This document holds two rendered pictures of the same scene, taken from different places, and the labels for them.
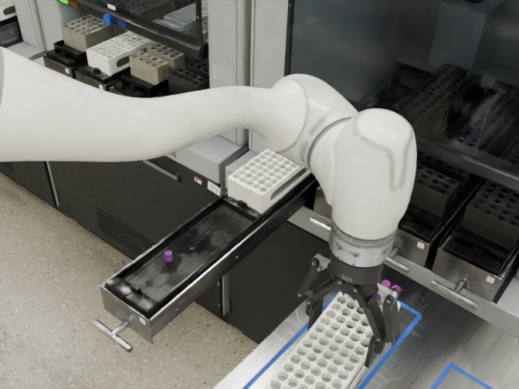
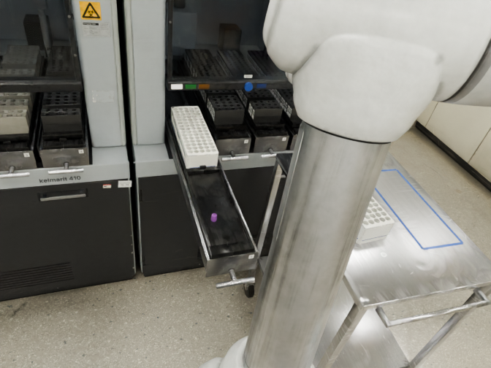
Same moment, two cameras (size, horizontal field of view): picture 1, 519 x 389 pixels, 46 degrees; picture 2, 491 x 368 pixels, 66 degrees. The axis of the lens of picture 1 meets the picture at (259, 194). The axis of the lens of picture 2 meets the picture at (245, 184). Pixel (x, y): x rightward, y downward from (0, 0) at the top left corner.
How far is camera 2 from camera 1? 0.91 m
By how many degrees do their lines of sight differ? 47
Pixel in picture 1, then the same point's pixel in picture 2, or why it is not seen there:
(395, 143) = not seen: hidden behind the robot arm
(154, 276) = (222, 233)
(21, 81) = not seen: outside the picture
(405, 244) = (275, 143)
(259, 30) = (138, 50)
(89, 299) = (15, 348)
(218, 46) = (96, 74)
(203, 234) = (206, 196)
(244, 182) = (199, 152)
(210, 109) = not seen: hidden behind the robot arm
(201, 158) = (110, 166)
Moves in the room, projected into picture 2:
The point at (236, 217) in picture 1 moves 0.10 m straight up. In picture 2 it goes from (206, 176) to (208, 150)
